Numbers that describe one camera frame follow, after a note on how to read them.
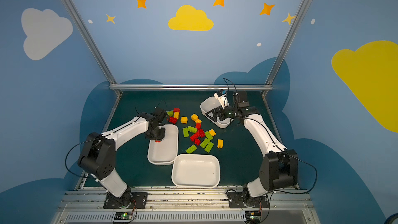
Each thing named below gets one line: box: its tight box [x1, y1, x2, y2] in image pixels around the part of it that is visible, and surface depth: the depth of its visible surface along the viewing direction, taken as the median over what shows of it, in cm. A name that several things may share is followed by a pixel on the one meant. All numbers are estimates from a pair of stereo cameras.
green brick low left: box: [185, 144, 197, 154], surface depth 93 cm
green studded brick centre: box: [204, 130, 214, 141], surface depth 99 cm
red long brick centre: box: [189, 132, 200, 142], surface depth 97 cm
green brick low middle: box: [200, 137, 210, 149], surface depth 97 cm
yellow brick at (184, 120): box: [180, 116, 189, 124], surface depth 106 cm
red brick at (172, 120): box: [168, 116, 178, 124], surface depth 106 cm
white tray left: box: [147, 124, 179, 166], surface depth 92 cm
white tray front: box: [171, 153, 221, 189], surface depth 84 cm
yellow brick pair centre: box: [190, 113, 203, 124], surface depth 106 cm
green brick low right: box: [204, 141, 215, 153], surface depth 95 cm
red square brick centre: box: [197, 128, 206, 138], surface depth 100 cm
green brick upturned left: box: [182, 127, 190, 138], surface depth 101 cm
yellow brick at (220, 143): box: [217, 138, 224, 149], surface depth 95 cm
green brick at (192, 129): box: [187, 125, 198, 134], surface depth 100 cm
